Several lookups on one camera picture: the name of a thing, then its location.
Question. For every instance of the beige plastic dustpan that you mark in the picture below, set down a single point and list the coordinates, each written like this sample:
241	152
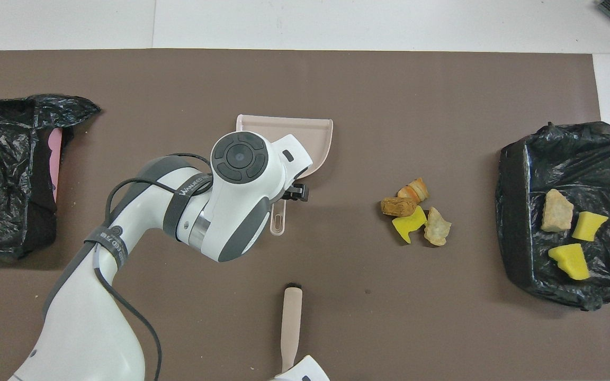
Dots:
318	143

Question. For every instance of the brown round cookie piece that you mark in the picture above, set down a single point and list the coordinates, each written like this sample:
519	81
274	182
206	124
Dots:
397	207

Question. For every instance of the yellow sponge piece with notch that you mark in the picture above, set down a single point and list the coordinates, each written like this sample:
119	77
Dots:
408	226

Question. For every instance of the small orange striped croissant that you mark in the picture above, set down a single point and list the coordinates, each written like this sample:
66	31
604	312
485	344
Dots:
415	189

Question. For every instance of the beige hand brush black bristles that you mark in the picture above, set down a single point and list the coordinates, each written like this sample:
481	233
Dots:
292	328

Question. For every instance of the pale crumbly bread chunk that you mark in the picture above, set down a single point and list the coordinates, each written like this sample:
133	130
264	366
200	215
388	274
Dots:
436	228

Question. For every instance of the large striped croissant piece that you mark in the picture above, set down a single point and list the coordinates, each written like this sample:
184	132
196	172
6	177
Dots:
556	211

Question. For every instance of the large yellow sponge block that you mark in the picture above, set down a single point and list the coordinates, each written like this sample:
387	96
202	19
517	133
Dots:
571	262

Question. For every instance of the small yellow sponge wedge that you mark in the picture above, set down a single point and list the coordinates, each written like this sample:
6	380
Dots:
589	226

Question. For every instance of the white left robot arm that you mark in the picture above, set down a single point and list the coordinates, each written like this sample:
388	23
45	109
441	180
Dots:
241	159

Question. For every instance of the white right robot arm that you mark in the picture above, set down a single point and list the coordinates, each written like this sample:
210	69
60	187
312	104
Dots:
305	370

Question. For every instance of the black trash bag lined bin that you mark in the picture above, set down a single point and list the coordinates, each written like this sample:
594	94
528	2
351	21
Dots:
522	238

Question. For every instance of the pink plastic bin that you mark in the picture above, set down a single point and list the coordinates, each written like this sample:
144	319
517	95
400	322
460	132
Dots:
55	164

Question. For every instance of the black trash bag over pink bin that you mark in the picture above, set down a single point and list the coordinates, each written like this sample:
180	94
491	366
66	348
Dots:
3	174

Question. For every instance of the brown paper table mat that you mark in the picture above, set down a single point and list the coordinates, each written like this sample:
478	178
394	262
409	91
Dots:
389	74

